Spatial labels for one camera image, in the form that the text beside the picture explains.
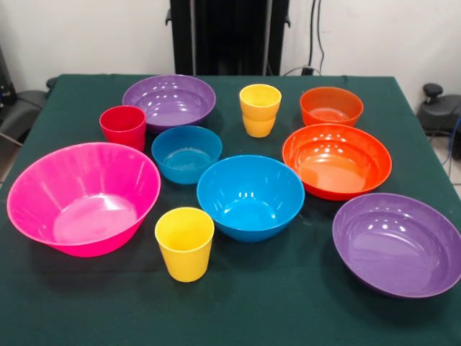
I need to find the pink plastic bowl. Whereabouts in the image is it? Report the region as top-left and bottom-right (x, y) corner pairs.
(6, 141), (162, 258)

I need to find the large blue plastic bowl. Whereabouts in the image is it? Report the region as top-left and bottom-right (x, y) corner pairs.
(196, 154), (305, 244)

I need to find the small blue plastic bowl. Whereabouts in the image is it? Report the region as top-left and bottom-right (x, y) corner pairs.
(151, 125), (223, 185)

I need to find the yellow plastic cup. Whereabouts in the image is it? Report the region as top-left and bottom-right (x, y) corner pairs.
(154, 206), (215, 283)
(242, 114), (277, 138)
(238, 84), (282, 123)

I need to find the purple plastic bowl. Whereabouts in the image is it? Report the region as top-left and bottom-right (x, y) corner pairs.
(122, 74), (217, 133)
(331, 192), (461, 299)

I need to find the large orange plastic bowl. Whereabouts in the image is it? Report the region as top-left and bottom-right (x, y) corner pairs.
(282, 123), (393, 202)

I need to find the red plastic cup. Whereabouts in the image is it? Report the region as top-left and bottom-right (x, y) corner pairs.
(99, 105), (148, 152)

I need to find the small orange plastic bowl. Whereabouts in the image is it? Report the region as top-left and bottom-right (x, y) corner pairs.
(299, 86), (364, 128)

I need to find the dark green tablecloth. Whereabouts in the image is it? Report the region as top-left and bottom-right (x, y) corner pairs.
(0, 74), (461, 346)

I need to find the black padded equipment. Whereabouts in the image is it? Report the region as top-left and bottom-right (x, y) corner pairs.
(0, 89), (50, 145)

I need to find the black equipment base with knob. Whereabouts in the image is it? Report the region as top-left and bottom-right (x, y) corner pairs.
(416, 83), (461, 136)

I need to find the dark device box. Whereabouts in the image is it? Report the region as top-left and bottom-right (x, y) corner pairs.
(0, 46), (15, 106)

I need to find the grey cable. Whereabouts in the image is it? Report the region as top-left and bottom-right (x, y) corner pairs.
(282, 66), (323, 77)

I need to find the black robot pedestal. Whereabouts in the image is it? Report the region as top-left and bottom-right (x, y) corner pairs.
(165, 0), (291, 76)

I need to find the black wall cable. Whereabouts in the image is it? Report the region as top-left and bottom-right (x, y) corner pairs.
(315, 0), (326, 72)
(308, 0), (315, 70)

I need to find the blue cable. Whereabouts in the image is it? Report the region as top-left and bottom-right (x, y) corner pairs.
(444, 115), (461, 177)

